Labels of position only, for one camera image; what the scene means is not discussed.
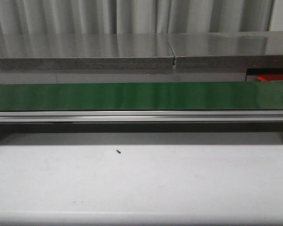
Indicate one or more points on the red plastic tray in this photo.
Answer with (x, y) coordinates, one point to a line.
(270, 77)

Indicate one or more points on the grey stone slab right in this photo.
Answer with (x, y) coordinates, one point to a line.
(230, 50)

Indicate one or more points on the grey stone slab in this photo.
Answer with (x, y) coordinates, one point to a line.
(230, 50)
(69, 52)

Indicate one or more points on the green conveyor belt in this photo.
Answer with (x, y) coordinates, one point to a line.
(142, 96)

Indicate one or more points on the grey stone slab left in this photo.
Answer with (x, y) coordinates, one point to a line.
(69, 52)

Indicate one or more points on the grey curtain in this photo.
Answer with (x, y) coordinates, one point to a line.
(139, 16)

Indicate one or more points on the aluminium conveyor frame rail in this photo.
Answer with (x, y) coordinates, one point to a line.
(141, 116)

